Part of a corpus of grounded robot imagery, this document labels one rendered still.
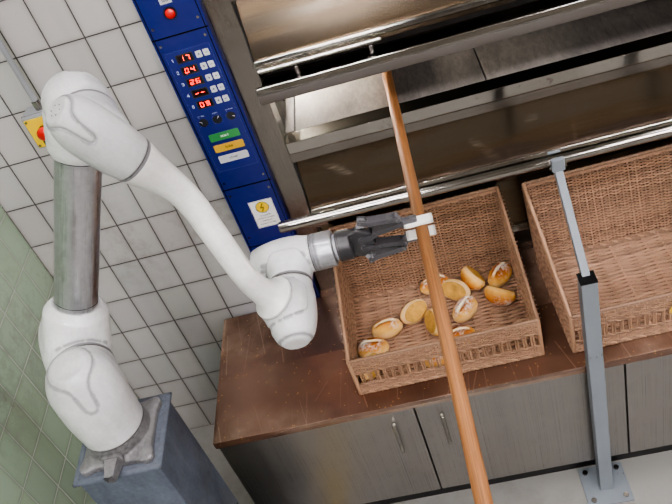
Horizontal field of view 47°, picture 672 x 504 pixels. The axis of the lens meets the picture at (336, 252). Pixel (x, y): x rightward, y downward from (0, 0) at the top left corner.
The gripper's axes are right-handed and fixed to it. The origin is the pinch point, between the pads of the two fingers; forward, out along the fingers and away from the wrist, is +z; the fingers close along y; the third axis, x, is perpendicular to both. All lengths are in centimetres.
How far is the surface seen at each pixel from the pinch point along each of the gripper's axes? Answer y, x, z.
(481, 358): 57, -5, 7
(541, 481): 120, -1, 18
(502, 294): 55, -26, 18
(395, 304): 61, -38, -15
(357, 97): 2, -69, -10
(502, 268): 55, -37, 21
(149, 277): 39, -54, -93
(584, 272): 23.5, 3.6, 35.9
